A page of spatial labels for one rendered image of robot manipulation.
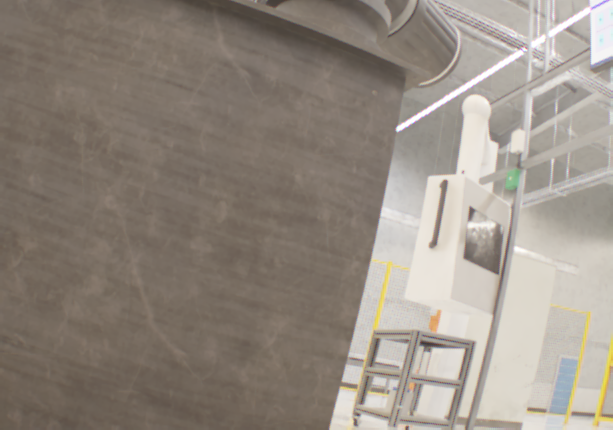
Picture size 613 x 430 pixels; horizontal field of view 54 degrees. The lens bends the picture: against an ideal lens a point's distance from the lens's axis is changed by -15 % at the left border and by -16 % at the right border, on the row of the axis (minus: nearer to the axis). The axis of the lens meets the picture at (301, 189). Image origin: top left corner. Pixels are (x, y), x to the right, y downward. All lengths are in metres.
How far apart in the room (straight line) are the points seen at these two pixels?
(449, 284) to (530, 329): 4.03
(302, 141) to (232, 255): 0.20
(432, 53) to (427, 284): 2.86
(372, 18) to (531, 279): 6.96
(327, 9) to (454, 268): 3.08
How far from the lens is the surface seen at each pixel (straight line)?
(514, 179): 4.66
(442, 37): 1.49
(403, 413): 4.49
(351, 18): 1.20
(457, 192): 4.28
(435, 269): 4.20
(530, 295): 8.04
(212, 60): 1.05
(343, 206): 1.07
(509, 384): 7.92
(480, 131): 4.73
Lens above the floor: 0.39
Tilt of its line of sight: 14 degrees up
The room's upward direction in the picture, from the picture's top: 13 degrees clockwise
